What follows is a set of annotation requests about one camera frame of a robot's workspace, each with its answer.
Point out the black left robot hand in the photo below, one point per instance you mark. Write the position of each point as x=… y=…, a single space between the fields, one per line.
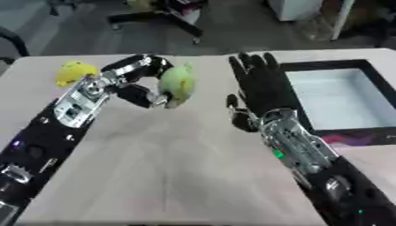
x=135 y=93

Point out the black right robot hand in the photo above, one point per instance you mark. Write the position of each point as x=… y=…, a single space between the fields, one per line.
x=262 y=85

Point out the green toy pear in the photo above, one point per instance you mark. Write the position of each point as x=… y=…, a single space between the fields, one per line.
x=177 y=84

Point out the silver and black right robot arm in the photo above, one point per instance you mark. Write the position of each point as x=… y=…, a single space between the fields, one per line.
x=319 y=164

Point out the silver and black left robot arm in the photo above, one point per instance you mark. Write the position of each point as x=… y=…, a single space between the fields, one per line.
x=56 y=129

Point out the black box with white inside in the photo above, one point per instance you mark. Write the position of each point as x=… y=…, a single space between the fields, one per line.
x=342 y=100

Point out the yellow toy fruit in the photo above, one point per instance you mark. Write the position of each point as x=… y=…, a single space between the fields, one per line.
x=75 y=72

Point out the black office chair base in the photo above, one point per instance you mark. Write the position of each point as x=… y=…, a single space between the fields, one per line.
x=165 y=17

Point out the white cabinet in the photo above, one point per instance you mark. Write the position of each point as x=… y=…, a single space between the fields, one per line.
x=299 y=9

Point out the black chair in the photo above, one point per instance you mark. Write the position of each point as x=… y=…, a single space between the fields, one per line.
x=12 y=44

